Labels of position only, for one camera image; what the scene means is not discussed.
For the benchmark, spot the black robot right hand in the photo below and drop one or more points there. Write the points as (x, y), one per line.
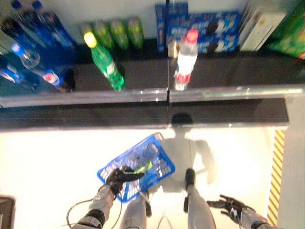
(232, 207)

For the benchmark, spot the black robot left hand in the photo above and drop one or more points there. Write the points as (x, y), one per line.
(119, 177)

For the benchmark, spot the blue plastic shopping basket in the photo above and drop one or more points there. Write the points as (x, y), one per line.
(129, 194)

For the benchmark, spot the clear water bottle red cap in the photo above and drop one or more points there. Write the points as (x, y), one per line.
(187, 59)

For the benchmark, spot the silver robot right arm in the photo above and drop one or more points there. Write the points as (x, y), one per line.
(257, 219)

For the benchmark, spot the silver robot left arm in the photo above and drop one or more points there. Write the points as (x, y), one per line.
(97, 207)

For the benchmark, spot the green drink can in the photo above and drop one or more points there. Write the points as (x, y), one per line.
(119, 33)
(83, 26)
(103, 35)
(144, 167)
(134, 31)

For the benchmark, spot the silver robot right leg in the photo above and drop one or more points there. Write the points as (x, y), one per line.
(197, 207)

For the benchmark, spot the yellow black hazard tape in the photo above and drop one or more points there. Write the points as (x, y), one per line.
(276, 167)

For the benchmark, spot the green Sprite bottle yellow cap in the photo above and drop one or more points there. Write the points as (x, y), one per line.
(104, 64)

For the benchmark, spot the dark low display platform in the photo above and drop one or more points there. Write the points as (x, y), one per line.
(6, 214)

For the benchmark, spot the Pepsi cola bottle blue cap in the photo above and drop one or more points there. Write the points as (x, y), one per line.
(31, 31)
(59, 38)
(12, 74)
(12, 28)
(50, 77)

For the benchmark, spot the small chocolate picture snack box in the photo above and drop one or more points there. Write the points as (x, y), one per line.
(172, 48)

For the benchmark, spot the tall blue biscuit box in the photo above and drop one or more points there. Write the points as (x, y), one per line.
(160, 28)

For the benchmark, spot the white beige carton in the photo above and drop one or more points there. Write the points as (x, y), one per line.
(264, 31)
(246, 23)

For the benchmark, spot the green crisps bag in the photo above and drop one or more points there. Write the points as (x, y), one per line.
(290, 35)

